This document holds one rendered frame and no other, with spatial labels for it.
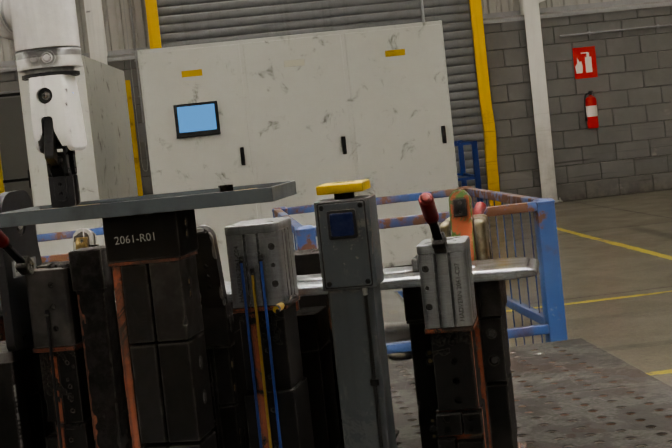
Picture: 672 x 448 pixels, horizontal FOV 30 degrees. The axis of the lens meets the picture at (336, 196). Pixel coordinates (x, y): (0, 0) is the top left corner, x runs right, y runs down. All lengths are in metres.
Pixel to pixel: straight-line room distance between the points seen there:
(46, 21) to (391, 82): 8.35
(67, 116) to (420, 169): 8.40
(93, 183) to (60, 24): 8.18
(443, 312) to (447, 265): 0.06
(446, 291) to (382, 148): 8.22
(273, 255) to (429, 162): 8.26
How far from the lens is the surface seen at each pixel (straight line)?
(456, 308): 1.71
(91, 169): 9.82
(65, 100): 1.64
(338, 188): 1.55
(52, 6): 1.66
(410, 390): 2.51
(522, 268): 1.82
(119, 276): 1.64
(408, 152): 9.94
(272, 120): 9.83
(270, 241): 1.74
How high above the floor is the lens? 1.23
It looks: 3 degrees down
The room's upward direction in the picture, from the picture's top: 6 degrees counter-clockwise
